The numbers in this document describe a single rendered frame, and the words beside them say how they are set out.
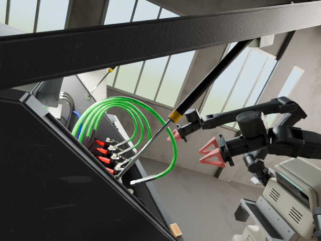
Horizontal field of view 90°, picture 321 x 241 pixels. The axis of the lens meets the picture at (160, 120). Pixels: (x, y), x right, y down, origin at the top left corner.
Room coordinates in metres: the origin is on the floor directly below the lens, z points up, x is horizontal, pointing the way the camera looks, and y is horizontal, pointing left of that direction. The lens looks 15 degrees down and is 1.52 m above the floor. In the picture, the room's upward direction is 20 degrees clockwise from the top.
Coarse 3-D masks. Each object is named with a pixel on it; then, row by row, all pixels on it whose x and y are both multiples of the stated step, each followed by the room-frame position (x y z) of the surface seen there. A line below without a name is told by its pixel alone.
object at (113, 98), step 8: (96, 104) 0.49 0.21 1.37; (144, 104) 0.52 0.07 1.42; (88, 112) 0.49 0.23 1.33; (152, 112) 0.52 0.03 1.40; (80, 120) 0.48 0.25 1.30; (160, 120) 0.53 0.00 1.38; (168, 128) 0.54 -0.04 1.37; (176, 152) 0.55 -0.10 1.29; (168, 168) 0.55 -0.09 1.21; (160, 176) 0.54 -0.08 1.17
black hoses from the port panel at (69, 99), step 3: (63, 93) 0.70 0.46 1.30; (66, 93) 0.71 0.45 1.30; (66, 96) 0.67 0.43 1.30; (69, 96) 0.71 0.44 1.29; (66, 99) 0.63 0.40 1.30; (69, 99) 0.68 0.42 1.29; (72, 99) 0.72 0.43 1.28; (69, 102) 0.64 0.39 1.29; (72, 102) 0.69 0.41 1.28; (69, 105) 0.65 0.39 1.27; (72, 105) 0.69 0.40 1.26; (72, 108) 0.69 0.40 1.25; (72, 111) 0.69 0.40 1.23; (69, 114) 0.65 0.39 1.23; (63, 117) 0.67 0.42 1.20; (69, 117) 0.65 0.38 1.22; (66, 120) 0.68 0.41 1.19; (69, 120) 0.65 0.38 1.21; (66, 123) 0.68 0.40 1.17; (69, 123) 0.65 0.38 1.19; (66, 126) 0.64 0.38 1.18; (69, 126) 0.69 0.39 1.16; (69, 129) 0.69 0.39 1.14
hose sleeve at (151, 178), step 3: (147, 177) 0.54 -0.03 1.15; (150, 177) 0.54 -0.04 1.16; (153, 177) 0.54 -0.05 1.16; (135, 180) 0.54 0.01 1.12; (138, 180) 0.53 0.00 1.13; (141, 180) 0.53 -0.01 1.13; (144, 180) 0.53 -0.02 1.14; (147, 180) 0.53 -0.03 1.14; (150, 180) 0.54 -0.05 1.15; (135, 183) 0.53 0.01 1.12; (138, 183) 0.53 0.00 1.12; (141, 183) 0.53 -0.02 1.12
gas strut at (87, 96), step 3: (108, 69) 0.82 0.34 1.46; (111, 69) 0.82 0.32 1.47; (108, 72) 0.82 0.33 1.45; (105, 75) 0.81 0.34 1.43; (102, 78) 0.81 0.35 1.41; (99, 84) 0.80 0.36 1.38; (96, 87) 0.79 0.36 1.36; (93, 90) 0.79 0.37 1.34; (90, 93) 0.78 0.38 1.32; (87, 96) 0.77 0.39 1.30; (90, 96) 0.78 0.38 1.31; (87, 99) 0.78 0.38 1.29
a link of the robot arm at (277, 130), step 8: (280, 128) 0.47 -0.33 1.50; (288, 128) 0.47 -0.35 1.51; (296, 128) 0.46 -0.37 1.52; (272, 136) 0.47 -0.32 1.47; (280, 136) 0.44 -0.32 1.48; (288, 136) 0.44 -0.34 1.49; (296, 136) 0.46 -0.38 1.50; (304, 136) 0.43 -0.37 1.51; (312, 136) 0.43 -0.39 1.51; (320, 136) 0.43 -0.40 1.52; (296, 144) 0.42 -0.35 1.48; (304, 144) 0.41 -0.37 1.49; (312, 144) 0.41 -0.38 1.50; (320, 144) 0.40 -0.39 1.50; (296, 152) 0.42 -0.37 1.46; (304, 152) 0.42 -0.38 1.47; (312, 152) 0.41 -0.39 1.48; (320, 152) 0.41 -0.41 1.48
